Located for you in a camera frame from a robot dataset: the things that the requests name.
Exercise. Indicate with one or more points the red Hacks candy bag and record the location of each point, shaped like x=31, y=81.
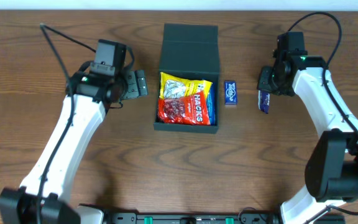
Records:
x=189, y=110

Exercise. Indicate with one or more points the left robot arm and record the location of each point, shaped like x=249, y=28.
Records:
x=98, y=86

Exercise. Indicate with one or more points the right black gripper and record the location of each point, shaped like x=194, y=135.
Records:
x=265, y=81

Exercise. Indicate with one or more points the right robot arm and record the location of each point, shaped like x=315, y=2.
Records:
x=331, y=174

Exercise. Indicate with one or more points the dark purple chocolate bar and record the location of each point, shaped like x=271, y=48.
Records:
x=264, y=101

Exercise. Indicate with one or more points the blue Eclipse mint tin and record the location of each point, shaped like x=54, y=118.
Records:
x=230, y=92

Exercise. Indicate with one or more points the dark green open box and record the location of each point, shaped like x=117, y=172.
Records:
x=191, y=52

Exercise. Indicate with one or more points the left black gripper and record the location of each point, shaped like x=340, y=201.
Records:
x=136, y=84

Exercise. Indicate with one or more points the black mounting rail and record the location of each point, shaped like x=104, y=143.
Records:
x=182, y=218

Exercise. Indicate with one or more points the blue cookie pack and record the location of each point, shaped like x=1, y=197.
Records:
x=210, y=102

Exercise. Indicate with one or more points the yellow Hacks candy bag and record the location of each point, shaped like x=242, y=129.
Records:
x=172, y=87

